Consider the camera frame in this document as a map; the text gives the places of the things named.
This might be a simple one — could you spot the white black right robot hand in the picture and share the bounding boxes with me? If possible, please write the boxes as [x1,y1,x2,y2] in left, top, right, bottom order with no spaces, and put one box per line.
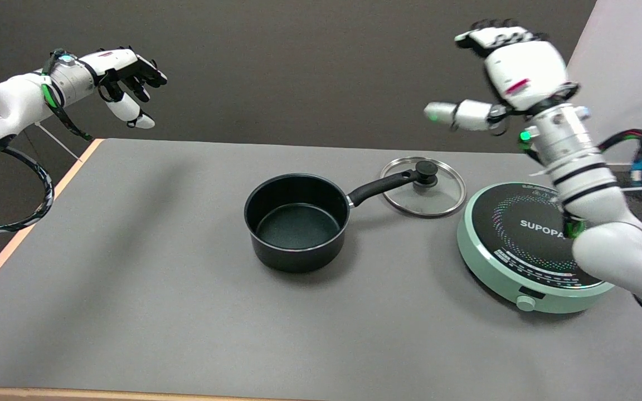
[424,19,579,135]

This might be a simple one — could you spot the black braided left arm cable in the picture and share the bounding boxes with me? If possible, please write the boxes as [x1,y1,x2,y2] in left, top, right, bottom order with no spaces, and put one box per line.
[0,146,54,234]

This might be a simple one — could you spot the black saucepan with long handle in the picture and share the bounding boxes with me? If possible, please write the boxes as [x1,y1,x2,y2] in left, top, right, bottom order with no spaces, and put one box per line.
[244,169,420,273]

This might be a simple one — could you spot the glass pot lid black knob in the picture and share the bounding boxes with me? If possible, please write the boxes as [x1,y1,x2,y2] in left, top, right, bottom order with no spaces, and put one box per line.
[380,157,466,218]

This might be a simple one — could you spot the green induction cooker SUPOPA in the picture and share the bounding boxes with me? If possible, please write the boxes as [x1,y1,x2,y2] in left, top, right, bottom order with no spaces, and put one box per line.
[456,182,616,314]

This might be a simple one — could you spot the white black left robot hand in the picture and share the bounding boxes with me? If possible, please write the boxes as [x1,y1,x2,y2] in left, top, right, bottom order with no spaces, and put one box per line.
[79,47,168,130]

